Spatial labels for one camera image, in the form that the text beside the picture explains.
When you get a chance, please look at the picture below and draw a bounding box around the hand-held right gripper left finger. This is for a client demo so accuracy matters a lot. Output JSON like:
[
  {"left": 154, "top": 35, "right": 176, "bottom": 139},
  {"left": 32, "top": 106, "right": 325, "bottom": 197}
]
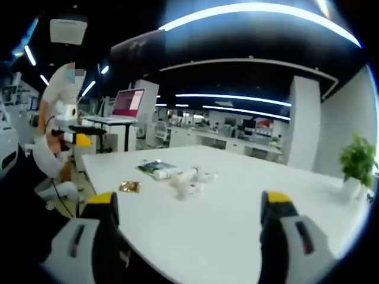
[{"left": 41, "top": 191, "right": 133, "bottom": 284}]

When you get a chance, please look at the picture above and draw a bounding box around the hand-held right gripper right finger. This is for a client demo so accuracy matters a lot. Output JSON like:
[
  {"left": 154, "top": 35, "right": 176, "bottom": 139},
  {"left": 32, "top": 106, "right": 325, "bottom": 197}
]
[{"left": 258, "top": 191, "right": 341, "bottom": 284}]

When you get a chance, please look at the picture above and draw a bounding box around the tall white skincare bottle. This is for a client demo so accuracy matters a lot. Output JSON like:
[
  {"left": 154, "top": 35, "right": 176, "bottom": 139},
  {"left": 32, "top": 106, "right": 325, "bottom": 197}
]
[{"left": 174, "top": 174, "right": 191, "bottom": 201}]

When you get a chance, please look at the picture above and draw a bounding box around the person's left hand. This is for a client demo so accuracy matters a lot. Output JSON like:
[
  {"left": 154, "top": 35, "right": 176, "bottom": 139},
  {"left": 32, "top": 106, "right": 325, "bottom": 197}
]
[{"left": 48, "top": 135, "right": 66, "bottom": 153}]

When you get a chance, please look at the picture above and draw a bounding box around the black standing desk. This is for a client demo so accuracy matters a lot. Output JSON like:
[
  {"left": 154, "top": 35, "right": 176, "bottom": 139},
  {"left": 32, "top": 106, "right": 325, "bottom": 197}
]
[{"left": 68, "top": 124, "right": 108, "bottom": 154}]

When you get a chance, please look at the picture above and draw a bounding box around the person's torso in white shirt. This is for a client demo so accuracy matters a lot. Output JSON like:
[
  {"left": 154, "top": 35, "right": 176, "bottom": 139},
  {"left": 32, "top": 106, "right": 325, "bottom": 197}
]
[{"left": 40, "top": 60, "right": 88, "bottom": 135}]

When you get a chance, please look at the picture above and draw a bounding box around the white standing desk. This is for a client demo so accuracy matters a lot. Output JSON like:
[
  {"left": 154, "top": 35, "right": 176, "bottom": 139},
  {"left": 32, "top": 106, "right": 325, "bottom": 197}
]
[{"left": 82, "top": 115, "right": 139, "bottom": 152}]

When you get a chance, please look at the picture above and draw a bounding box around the ceiling light strip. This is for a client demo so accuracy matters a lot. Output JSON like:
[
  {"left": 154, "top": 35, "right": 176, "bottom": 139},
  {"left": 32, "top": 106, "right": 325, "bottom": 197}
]
[
  {"left": 81, "top": 80, "right": 97, "bottom": 98},
  {"left": 202, "top": 105, "right": 291, "bottom": 121},
  {"left": 23, "top": 44, "right": 37, "bottom": 67},
  {"left": 175, "top": 93, "right": 293, "bottom": 108}
]

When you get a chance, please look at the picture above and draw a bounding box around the white cloth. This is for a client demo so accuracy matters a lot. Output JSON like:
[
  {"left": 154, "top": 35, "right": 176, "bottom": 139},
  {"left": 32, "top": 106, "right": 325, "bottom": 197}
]
[{"left": 37, "top": 180, "right": 79, "bottom": 202}]

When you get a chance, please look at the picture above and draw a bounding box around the computer monitor with pink screen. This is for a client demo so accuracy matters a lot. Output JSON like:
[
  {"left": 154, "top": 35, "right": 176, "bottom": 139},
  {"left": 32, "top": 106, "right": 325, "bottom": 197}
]
[{"left": 111, "top": 88, "right": 146, "bottom": 120}]

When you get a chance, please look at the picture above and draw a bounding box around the gold foil sachet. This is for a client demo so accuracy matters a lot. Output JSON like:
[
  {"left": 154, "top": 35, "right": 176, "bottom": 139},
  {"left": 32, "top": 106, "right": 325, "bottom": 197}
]
[{"left": 118, "top": 180, "right": 143, "bottom": 193}]

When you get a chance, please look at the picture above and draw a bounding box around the green patterned flat box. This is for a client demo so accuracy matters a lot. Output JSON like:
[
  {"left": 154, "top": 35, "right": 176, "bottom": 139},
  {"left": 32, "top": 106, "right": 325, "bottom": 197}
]
[{"left": 135, "top": 159, "right": 180, "bottom": 180}]

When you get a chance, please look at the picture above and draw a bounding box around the white office chair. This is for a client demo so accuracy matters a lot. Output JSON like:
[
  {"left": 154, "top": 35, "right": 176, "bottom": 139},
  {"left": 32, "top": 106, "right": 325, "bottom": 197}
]
[{"left": 155, "top": 120, "right": 172, "bottom": 149}]

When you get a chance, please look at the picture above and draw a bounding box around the ceiling air conditioner vent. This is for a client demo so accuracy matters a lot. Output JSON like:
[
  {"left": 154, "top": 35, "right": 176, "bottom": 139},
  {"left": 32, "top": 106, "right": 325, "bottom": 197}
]
[{"left": 49, "top": 17, "right": 89, "bottom": 46}]

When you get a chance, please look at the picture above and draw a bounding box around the green potted plant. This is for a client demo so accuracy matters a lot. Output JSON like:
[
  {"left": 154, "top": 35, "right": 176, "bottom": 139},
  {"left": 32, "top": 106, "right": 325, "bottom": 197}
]
[{"left": 339, "top": 132, "right": 379, "bottom": 199}]

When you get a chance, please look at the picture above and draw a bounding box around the white office counter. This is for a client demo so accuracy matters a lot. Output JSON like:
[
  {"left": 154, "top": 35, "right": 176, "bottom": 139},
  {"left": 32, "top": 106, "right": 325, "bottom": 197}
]
[{"left": 170, "top": 126, "right": 284, "bottom": 162}]

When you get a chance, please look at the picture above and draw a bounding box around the long curved ceiling light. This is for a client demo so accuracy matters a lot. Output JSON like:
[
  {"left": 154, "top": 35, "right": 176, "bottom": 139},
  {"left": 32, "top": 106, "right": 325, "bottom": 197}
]
[{"left": 158, "top": 2, "right": 362, "bottom": 49}]

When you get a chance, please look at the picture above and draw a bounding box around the black cable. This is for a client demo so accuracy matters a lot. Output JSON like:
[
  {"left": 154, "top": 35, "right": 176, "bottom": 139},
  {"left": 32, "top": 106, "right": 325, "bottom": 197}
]
[{"left": 52, "top": 176, "right": 76, "bottom": 220}]

